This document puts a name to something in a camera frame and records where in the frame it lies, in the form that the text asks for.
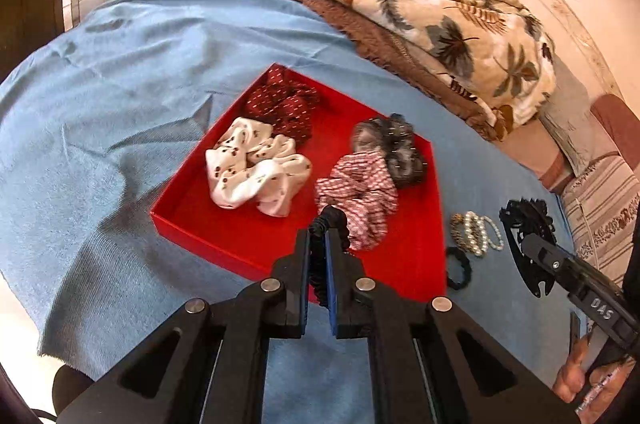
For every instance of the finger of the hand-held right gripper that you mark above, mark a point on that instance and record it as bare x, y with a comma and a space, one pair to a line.
546, 257

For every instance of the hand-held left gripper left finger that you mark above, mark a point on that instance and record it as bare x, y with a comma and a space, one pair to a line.
303, 289

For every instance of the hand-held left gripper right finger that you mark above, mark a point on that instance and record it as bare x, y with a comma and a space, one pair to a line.
330, 289

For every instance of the black lace hair clip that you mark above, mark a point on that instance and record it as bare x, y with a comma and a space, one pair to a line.
525, 221

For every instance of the red shallow tray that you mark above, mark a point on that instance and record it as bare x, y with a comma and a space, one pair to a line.
240, 229

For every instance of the person's right hand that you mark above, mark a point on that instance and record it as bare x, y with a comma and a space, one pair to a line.
575, 376

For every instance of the striped cushion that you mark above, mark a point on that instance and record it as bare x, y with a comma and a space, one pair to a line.
605, 214

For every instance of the red white checked scrunchie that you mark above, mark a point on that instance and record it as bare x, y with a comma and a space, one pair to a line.
362, 191

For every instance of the white cherry print scrunchie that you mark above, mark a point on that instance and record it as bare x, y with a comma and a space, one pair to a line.
250, 169

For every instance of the grey pillow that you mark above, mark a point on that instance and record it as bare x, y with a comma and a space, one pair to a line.
570, 124

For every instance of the dark grey dotted scrunchie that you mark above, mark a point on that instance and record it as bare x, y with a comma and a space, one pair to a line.
400, 149

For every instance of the dark red dotted scrunchie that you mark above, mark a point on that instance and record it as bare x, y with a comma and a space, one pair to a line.
285, 106

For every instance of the blue cloth sheet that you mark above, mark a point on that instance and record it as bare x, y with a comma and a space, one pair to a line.
125, 104

